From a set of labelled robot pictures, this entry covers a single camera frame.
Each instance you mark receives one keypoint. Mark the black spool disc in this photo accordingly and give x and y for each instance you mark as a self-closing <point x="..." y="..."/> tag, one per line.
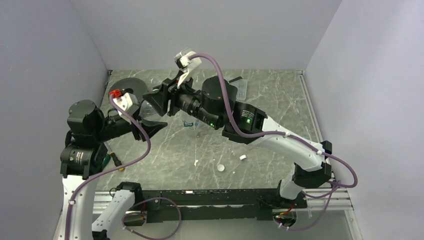
<point x="130" y="85"/>

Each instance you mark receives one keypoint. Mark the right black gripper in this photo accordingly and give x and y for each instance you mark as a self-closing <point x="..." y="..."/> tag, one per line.
<point x="159" y="97"/>

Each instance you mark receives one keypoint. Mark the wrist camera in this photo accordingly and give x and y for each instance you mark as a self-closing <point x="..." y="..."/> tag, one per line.
<point x="124" y="101"/>
<point x="189" y="68"/>

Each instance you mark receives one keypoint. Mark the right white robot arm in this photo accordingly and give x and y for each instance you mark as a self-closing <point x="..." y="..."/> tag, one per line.
<point x="215" y="105"/>

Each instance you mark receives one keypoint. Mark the clear bottle white cap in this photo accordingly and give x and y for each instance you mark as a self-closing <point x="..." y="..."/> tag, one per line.
<point x="147" y="113"/>

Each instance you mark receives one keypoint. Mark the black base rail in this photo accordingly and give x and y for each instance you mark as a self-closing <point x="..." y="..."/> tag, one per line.
<point x="214" y="204"/>

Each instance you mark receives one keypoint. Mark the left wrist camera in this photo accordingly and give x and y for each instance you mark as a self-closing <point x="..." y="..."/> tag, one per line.
<point x="124" y="101"/>

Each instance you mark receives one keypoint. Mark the clear plastic tray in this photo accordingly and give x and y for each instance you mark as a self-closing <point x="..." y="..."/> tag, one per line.
<point x="241" y="84"/>

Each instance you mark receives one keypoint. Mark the loose white cap near front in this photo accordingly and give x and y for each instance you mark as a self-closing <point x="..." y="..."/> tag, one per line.
<point x="220" y="167"/>

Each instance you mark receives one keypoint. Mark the yellow tipped screwdriver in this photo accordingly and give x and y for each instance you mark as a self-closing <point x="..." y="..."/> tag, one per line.
<point x="110" y="155"/>

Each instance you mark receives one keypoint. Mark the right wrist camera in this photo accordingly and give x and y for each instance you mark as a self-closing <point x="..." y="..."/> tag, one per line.
<point x="189" y="68"/>

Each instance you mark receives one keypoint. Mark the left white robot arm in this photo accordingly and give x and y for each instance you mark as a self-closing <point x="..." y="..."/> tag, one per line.
<point x="81" y="160"/>

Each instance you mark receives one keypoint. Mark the labelled water bottle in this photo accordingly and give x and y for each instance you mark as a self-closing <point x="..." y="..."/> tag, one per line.
<point x="190" y="125"/>

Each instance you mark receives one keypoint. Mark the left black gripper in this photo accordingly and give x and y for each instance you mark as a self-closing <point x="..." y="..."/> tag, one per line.
<point x="149" y="130"/>

